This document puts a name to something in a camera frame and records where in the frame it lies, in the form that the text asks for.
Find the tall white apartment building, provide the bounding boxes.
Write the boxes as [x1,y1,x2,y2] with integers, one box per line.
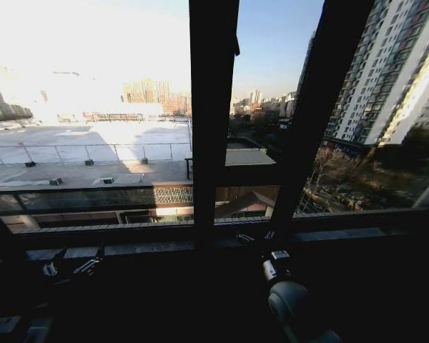
[323,0,429,148]

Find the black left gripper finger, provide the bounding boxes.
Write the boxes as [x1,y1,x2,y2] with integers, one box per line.
[72,243,106,277]
[41,249,68,278]

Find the distant brick apartment blocks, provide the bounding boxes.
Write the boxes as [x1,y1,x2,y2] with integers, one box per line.
[122,79,192,116]

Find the dark window frame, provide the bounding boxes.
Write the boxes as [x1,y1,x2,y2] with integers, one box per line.
[0,0,429,258]

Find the red pitched roof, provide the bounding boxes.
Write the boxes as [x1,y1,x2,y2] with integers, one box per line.
[214,190,277,219]

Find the bare street trees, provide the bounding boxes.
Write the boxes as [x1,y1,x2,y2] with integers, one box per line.
[300,144,421,215]

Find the metal rooftop railing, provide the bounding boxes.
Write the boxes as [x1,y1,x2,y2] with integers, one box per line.
[0,141,193,168]

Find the flat grey annex roof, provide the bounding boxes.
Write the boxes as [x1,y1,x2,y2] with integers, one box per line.
[224,146,277,168]

